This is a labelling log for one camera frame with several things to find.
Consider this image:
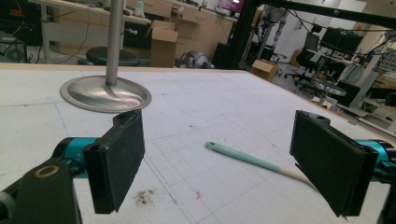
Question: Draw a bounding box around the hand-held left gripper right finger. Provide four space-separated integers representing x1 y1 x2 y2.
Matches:
289 109 379 218

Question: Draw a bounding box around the black metal frame post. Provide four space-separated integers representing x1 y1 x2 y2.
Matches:
229 0 396 70

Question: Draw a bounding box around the wooden desk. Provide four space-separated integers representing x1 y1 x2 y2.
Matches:
27 0 152 64

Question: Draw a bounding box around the metal stand with round base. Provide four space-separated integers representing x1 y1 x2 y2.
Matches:
59 0 152 114

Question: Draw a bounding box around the round metal stool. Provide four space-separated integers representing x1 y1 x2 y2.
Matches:
312 77 347 108

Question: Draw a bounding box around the black round stool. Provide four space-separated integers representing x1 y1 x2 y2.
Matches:
78 46 150 67

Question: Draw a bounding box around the mint green handled spatula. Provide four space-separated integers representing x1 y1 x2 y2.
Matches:
205 141 316 189

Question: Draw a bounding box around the grey humanoid robot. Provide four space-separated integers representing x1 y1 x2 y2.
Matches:
246 4 290 63

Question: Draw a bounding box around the black office chair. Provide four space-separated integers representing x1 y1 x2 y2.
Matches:
284 32 326 87

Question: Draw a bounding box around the tall open cardboard box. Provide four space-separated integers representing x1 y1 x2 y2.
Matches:
146 20 179 68

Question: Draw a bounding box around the wooden cabinet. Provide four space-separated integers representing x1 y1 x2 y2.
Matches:
124 0 237 60

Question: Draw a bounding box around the grey robot part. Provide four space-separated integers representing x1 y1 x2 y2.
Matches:
176 49 216 69

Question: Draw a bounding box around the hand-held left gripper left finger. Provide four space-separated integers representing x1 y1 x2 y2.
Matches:
82 109 147 215

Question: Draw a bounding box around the black monitor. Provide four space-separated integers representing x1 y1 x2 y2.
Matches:
320 27 364 56

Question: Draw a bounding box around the small cardboard box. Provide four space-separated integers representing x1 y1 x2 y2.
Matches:
251 59 279 82

